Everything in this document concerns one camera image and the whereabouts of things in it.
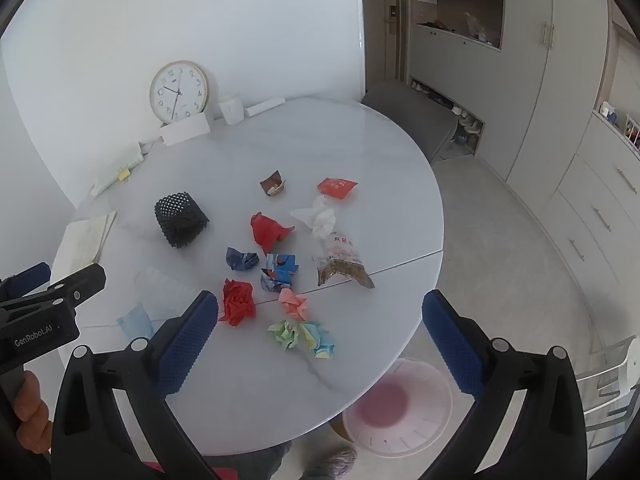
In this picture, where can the grey slipper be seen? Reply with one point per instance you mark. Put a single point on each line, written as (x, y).
(330, 462)

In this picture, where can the grey chair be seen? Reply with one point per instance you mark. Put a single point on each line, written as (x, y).
(410, 115)

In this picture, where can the red plastic sheet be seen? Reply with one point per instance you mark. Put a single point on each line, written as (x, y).
(267, 232)

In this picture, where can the green crumpled paper ball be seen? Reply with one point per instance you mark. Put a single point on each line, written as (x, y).
(285, 335)

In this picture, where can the pink plastic bin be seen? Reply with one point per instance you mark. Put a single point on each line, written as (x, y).
(395, 410)

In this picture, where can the clear bag with brown contents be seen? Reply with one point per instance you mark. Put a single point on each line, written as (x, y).
(340, 260)

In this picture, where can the black foam mesh net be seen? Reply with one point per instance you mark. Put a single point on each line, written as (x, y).
(181, 220)

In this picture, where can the white plastic stool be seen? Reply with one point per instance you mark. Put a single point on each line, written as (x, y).
(615, 385)

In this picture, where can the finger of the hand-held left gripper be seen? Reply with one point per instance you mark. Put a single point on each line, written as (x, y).
(32, 274)
(85, 280)

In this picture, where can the red snack packet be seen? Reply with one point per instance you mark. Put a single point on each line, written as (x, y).
(337, 188)

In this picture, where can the white paper roll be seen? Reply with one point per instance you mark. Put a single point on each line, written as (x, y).
(264, 106)

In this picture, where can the row of shoes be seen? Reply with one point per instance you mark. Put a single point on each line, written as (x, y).
(457, 110)

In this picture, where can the round white wall clock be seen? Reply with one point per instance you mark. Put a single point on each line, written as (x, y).
(179, 91)

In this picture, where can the white rolled packet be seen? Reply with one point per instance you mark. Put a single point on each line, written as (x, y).
(112, 172)

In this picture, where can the yellow and blue crumpled paper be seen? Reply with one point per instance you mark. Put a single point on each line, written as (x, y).
(318, 340)

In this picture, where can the white cardboard box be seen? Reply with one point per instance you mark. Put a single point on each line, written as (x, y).
(185, 130)

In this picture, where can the brown snack wrapper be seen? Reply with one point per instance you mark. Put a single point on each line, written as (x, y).
(272, 184)

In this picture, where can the white crumpled tissue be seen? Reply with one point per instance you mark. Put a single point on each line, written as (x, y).
(320, 217)

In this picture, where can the grey wall cabinet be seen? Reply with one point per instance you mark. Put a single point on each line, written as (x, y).
(530, 110)

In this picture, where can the dark blue crumpled wrapper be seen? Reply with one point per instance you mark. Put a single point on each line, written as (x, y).
(241, 259)

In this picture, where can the clear plastic packet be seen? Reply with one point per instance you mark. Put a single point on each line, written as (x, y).
(160, 287)

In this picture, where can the white cup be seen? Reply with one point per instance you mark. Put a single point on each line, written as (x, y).
(231, 110)

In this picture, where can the pink crumpled paper ball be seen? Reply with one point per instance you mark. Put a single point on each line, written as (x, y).
(294, 304)

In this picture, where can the person's trouser leg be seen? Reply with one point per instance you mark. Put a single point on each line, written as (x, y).
(272, 460)

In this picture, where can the red crumpled paper ball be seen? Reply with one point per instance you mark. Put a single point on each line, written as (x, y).
(237, 302)

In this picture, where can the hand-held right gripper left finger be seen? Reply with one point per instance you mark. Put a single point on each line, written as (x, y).
(187, 345)

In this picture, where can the person's left hand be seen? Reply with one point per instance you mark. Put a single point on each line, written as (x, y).
(32, 410)

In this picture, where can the blue and red printed wrapper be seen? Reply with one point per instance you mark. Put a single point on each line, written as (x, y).
(279, 270)

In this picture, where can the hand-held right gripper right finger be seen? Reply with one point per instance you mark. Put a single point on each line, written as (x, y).
(452, 345)

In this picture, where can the beige door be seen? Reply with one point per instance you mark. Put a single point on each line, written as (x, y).
(387, 20)

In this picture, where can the yellow clip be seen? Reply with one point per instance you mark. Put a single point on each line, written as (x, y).
(124, 174)

